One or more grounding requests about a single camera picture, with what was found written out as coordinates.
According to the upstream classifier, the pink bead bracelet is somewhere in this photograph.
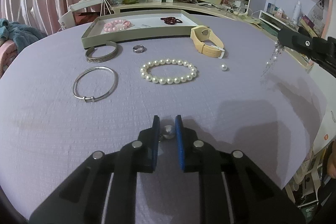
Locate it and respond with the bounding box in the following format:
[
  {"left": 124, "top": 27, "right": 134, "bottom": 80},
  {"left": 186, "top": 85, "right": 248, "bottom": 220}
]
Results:
[{"left": 104, "top": 19, "right": 132, "bottom": 33}]

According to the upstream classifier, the pink blanket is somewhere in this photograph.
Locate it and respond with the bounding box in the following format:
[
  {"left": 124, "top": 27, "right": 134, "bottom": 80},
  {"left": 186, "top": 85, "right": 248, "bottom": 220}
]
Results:
[{"left": 0, "top": 39, "right": 21, "bottom": 77}]

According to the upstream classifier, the white pearl bracelet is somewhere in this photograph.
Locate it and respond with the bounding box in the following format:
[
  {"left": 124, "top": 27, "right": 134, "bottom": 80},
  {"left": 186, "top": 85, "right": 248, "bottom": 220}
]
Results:
[{"left": 139, "top": 58, "right": 198, "bottom": 85}]

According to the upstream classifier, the grey cardboard tray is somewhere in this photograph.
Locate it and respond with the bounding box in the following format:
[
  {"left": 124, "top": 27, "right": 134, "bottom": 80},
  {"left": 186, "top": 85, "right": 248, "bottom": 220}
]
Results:
[{"left": 81, "top": 9, "right": 208, "bottom": 50}]

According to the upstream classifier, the dark red box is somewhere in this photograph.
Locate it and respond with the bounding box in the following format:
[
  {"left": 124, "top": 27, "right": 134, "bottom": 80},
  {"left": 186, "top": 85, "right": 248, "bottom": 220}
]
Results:
[{"left": 76, "top": 10, "right": 101, "bottom": 27}]

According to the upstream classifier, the blue fleece garment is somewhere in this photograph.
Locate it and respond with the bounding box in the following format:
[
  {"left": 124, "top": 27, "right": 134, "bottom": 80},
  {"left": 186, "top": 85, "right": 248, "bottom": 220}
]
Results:
[{"left": 0, "top": 19, "right": 48, "bottom": 54}]

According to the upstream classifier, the white spray bottle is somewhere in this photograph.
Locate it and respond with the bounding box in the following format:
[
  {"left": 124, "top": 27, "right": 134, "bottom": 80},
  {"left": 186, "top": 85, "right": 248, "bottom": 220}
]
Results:
[{"left": 291, "top": 1, "right": 302, "bottom": 26}]

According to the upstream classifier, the cream yellow wristwatch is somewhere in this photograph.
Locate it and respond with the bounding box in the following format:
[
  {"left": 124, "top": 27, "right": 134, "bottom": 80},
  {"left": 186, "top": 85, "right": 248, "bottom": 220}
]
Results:
[{"left": 190, "top": 25, "right": 226, "bottom": 59}]

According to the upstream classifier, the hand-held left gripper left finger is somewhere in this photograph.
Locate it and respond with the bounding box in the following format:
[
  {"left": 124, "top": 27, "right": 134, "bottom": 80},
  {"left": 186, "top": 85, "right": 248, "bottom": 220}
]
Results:
[{"left": 28, "top": 115, "right": 160, "bottom": 224}]

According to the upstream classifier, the pearl stud earring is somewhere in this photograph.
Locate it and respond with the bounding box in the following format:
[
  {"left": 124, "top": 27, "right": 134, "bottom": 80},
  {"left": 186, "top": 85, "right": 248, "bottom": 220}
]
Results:
[{"left": 161, "top": 125, "right": 174, "bottom": 140}]

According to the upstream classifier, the white printed mug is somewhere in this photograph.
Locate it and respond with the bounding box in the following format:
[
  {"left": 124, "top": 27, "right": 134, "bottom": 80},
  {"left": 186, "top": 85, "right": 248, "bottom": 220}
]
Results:
[{"left": 58, "top": 10, "right": 76, "bottom": 30}]

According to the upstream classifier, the white wire stand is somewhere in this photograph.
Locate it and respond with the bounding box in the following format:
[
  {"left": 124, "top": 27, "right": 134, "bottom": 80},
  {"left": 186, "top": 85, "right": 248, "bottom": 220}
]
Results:
[{"left": 69, "top": 0, "right": 114, "bottom": 15}]

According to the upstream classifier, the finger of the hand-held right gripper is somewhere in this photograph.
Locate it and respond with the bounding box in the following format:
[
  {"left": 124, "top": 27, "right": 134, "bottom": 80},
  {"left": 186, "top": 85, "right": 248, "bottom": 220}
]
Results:
[{"left": 278, "top": 28, "right": 336, "bottom": 71}]

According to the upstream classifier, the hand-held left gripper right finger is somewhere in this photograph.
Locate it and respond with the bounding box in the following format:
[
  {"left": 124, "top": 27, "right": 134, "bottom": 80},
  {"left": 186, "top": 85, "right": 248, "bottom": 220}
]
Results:
[{"left": 175, "top": 115, "right": 306, "bottom": 224}]

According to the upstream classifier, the thin silver bangle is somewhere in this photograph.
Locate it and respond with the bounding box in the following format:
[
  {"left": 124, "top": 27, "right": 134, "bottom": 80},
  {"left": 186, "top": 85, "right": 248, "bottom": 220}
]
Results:
[{"left": 73, "top": 66, "right": 118, "bottom": 103}]

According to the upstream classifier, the engraved silver cuff bracelet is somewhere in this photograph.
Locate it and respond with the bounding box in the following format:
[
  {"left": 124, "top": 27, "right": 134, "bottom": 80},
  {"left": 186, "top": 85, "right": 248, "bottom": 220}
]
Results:
[{"left": 85, "top": 41, "right": 122, "bottom": 64}]

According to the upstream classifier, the dangling pearl chain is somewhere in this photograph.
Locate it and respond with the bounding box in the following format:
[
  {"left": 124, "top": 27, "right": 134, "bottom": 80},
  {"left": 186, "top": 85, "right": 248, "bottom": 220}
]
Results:
[{"left": 260, "top": 40, "right": 285, "bottom": 85}]

